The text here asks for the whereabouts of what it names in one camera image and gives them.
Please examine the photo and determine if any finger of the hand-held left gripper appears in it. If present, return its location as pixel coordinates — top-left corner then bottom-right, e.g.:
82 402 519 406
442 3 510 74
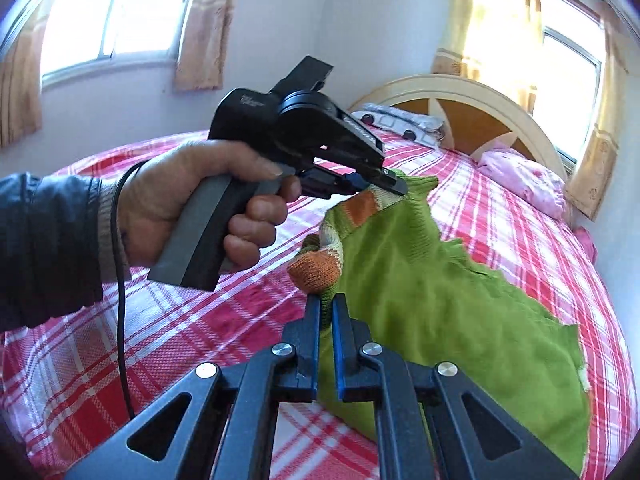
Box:
299 169 370 200
350 160 409 197

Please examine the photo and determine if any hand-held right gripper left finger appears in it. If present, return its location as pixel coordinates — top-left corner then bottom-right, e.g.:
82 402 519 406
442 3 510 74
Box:
65 292 322 480

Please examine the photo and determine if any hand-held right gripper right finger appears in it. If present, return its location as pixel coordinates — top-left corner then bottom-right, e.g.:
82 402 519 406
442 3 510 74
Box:
332 292 581 480

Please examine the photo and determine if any green orange striped knit sweater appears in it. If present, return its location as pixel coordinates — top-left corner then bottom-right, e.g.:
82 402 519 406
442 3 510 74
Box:
287 170 592 476

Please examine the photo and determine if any person's left forearm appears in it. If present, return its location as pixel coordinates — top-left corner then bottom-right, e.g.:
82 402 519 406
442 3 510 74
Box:
0 172 133 333

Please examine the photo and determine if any person's left hand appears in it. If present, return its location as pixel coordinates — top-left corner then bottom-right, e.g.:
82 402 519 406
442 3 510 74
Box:
117 139 303 273

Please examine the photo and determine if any grey patterned pillow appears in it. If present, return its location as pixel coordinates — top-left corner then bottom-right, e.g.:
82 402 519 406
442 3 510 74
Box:
352 102 446 148

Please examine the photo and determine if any cream wooden headboard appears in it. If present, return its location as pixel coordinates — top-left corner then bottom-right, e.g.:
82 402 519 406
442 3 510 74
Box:
347 75 568 178

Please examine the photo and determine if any red plaid bed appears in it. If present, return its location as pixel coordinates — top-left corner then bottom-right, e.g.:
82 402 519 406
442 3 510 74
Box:
0 127 640 480

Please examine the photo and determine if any beige patterned curtain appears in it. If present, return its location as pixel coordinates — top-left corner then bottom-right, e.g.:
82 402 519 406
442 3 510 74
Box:
0 10 43 148
172 0 244 93
565 20 628 221
432 0 543 116

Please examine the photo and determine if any pink crumpled blanket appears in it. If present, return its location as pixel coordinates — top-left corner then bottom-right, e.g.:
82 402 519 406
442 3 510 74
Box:
477 149 568 220

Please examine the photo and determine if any pink cloth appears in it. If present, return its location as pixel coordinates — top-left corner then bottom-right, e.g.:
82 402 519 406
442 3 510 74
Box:
572 225 598 263

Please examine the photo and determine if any white framed window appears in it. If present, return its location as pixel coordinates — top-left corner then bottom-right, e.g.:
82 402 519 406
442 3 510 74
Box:
540 0 606 161
40 0 203 91

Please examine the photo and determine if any black cable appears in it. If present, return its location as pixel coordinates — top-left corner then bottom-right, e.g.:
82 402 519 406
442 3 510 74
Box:
111 160 151 418

